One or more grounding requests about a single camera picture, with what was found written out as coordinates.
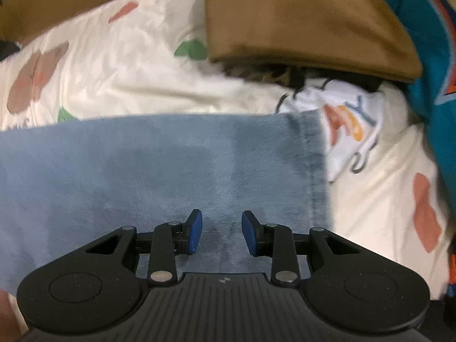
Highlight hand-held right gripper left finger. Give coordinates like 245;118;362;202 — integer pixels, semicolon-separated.
85;209;203;286

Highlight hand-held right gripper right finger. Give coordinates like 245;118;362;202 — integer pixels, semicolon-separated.
241;209;361;286

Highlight blue denim pants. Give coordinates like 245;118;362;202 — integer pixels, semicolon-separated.
0;112;330;293

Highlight white printed t-shirt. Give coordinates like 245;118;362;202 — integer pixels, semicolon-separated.
274;78;387;183

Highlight white printed bed sheet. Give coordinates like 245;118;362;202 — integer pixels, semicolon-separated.
0;0;450;302

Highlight brown garment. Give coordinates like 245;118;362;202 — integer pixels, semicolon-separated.
203;0;423;83

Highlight teal printed shirt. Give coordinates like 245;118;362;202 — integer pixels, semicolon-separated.
383;0;456;294

